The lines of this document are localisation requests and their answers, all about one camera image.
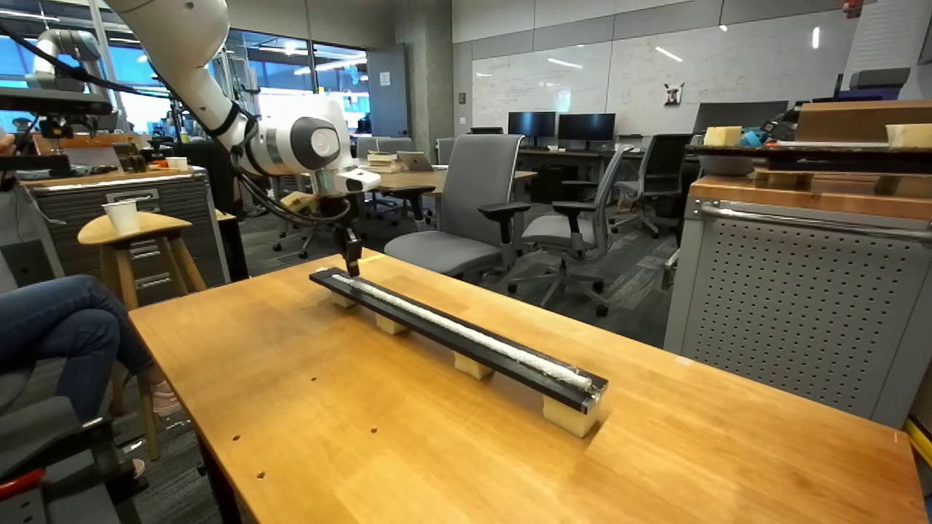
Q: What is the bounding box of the round wooden stool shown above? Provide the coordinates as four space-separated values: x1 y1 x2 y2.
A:
77 209 212 314

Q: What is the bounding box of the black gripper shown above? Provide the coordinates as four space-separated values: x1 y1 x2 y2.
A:
328 189 363 279

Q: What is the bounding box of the large grey office chair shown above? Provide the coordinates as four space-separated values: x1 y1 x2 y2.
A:
381 131 535 285

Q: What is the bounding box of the person's leg in jeans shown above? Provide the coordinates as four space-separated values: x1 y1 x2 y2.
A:
0 275 133 422

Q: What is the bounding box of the dark office chair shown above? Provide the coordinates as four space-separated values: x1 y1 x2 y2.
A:
0 367 129 524

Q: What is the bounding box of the yellow strip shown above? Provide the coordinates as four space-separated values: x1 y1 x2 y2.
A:
904 416 932 469

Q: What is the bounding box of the white rope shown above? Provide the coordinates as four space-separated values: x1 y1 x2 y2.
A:
337 275 596 388

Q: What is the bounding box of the wooden box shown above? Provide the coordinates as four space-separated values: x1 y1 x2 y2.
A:
794 100 932 145

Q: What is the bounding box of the red bar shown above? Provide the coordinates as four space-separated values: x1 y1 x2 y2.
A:
0 466 50 503

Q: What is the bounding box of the dark computer monitor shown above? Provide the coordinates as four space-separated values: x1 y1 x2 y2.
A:
506 112 560 153

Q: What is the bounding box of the grey mesh office chair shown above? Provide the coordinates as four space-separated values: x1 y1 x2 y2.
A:
518 144 633 317

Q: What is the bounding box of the book stack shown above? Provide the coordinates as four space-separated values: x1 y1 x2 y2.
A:
372 150 436 175

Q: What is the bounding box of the person's shoe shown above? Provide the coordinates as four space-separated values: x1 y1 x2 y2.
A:
113 451 155 489

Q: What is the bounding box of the white paper cup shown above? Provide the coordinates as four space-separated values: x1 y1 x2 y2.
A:
101 199 144 237

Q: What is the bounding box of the blue tool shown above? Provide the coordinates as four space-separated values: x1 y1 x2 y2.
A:
741 121 781 153

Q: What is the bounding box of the wooden office desk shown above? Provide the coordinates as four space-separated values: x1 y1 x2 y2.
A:
377 166 540 199

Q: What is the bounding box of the grey drawer cabinet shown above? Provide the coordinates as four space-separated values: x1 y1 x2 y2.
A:
23 166 232 310

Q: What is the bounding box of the grey boxy device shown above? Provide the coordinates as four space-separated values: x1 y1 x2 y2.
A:
835 68 914 102

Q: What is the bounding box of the black office chair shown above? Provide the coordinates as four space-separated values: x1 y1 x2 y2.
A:
620 131 693 241

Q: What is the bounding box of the black shelf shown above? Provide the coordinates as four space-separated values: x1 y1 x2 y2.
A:
0 84 113 118

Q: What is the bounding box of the white lamp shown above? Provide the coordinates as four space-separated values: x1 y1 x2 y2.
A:
33 33 62 81

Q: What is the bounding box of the grey perforated tool cabinet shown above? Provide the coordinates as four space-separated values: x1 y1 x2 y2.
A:
663 175 932 431

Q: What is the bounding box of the pale foam block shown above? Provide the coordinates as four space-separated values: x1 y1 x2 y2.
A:
698 126 745 153
883 122 932 153

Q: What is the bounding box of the black grooved rail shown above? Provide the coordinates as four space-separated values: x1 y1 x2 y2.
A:
308 266 612 413

